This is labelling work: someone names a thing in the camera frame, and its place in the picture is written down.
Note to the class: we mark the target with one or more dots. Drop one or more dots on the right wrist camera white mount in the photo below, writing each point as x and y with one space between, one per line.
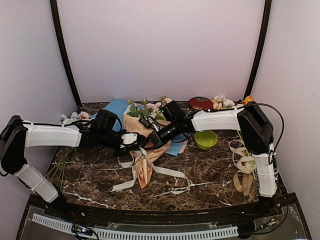
170 112

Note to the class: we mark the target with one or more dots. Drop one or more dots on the pile of fake flowers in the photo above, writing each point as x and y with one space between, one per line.
68 125
222 103

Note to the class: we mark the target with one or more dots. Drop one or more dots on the red round embroidered cushion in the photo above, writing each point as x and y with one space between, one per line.
201 103

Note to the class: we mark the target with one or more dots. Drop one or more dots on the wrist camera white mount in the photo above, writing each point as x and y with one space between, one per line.
131 139
170 112

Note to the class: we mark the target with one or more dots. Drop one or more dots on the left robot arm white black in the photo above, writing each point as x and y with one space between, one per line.
20 135

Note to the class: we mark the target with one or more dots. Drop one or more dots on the brown twine ribbon bundle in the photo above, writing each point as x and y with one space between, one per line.
245 164

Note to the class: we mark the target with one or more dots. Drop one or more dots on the pink rose fake flower stem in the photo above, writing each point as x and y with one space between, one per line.
153 109

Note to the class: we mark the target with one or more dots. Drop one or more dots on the white slotted cable duct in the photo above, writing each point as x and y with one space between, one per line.
119 231

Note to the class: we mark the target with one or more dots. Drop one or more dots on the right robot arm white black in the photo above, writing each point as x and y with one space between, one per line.
250 120

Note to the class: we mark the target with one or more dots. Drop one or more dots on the left black frame post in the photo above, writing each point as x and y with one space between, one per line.
63 51

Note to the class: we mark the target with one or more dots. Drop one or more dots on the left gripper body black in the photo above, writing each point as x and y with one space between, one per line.
125 152

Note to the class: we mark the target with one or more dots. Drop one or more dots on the lime green bowl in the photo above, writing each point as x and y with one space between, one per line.
206 140

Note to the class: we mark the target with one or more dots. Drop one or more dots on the black frame post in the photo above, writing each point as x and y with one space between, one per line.
259 48
63 51

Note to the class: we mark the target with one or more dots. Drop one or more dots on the beige pink wrapping paper sheet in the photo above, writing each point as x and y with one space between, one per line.
143 166

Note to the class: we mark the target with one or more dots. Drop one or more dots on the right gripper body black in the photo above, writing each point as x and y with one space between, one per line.
164 139

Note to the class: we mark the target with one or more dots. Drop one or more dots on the white printed ribbon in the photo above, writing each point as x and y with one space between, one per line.
156 169

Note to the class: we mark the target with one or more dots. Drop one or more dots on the blue wrapping paper sheet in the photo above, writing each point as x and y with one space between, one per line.
119 106

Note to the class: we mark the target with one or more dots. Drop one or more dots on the right black frame post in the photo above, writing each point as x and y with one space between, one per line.
259 48

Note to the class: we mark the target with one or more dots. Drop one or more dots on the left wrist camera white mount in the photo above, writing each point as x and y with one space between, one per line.
131 139

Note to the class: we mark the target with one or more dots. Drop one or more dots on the white rose fake flower stem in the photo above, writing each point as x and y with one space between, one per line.
134 110

